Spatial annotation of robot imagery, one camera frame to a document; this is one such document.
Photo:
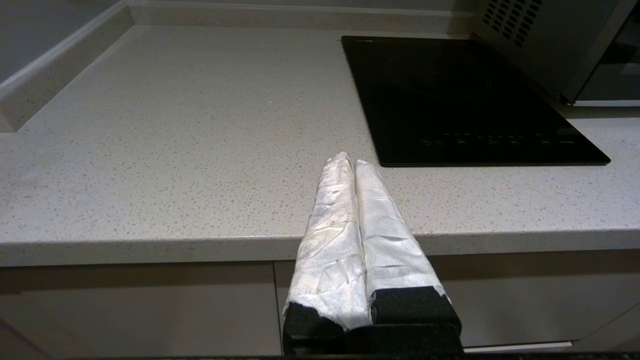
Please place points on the beige cabinet front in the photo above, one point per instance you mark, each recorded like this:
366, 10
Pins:
525, 300
135, 310

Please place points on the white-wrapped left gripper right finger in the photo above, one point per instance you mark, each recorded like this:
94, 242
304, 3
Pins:
395, 250

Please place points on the black induction cooktop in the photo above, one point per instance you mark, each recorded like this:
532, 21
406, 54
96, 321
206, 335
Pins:
460, 100

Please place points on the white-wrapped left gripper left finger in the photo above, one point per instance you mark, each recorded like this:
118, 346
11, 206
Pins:
330, 250

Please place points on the silver microwave oven body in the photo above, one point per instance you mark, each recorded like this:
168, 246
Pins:
545, 45

